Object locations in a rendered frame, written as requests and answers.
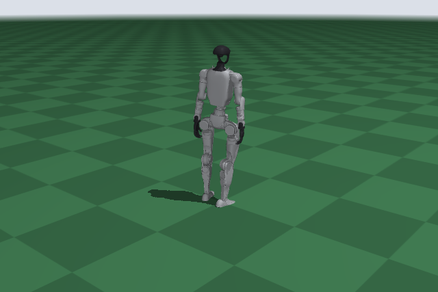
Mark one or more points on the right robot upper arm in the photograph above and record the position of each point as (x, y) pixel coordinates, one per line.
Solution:
(236, 79)

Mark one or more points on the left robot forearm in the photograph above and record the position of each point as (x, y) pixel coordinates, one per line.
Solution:
(198, 108)

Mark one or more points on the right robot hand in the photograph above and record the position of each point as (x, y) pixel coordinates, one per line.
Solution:
(241, 128)

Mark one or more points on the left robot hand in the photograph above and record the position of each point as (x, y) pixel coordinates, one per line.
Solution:
(196, 127)

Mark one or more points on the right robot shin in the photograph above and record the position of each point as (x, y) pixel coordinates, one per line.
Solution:
(226, 176)

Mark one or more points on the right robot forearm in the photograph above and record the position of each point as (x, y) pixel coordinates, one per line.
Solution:
(240, 111)

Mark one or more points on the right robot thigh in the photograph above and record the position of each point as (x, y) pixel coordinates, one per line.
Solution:
(233, 136)

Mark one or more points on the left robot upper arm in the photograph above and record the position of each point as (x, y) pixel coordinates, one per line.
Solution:
(202, 84)

